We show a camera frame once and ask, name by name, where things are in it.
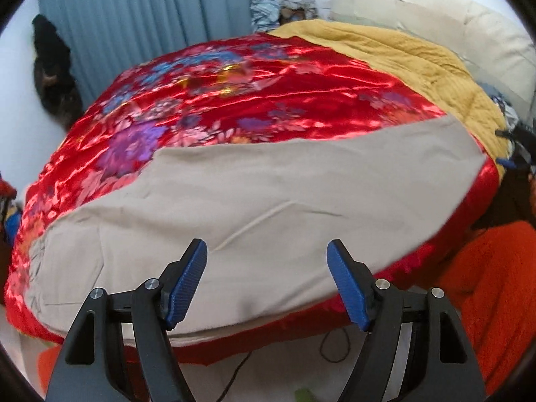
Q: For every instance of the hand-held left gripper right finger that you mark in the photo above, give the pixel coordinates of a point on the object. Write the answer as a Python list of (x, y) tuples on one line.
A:
[(349, 289)]

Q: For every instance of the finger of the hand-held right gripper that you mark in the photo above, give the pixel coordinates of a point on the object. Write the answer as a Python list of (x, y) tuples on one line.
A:
[(506, 163), (521, 134)]

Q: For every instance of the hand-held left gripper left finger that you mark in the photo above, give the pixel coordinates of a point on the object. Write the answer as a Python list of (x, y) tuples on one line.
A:
[(188, 289)]

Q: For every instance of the beige pants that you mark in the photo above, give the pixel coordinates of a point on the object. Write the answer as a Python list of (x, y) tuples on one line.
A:
[(272, 217)]

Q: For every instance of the striped cloth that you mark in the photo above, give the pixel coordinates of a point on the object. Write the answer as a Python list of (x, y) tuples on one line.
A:
[(504, 111)]

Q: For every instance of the cream padded headboard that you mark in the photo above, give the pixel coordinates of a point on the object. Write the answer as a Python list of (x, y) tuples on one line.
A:
[(481, 37)]

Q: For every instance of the green plastic item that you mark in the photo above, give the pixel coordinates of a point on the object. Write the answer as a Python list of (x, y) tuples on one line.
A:
[(305, 395)]

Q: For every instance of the person's orange fleece clothing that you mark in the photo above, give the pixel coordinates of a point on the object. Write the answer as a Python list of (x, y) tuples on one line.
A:
[(498, 284)]

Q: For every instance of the yellow quilt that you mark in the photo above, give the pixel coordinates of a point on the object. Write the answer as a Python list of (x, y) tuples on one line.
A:
[(418, 58)]

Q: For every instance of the blue cloth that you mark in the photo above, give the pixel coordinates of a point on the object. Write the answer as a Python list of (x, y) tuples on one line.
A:
[(12, 217)]

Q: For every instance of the red floral satin blanket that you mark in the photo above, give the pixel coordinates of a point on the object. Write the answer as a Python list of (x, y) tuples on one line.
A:
[(251, 88)]

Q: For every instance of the black hanging coat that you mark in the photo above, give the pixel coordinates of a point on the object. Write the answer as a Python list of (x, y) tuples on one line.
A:
[(54, 79)]

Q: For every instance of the blue curtain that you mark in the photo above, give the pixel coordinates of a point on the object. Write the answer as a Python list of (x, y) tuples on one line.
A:
[(146, 16)]

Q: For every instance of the pile of striped clothes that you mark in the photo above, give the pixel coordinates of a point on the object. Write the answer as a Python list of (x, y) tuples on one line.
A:
[(268, 12)]

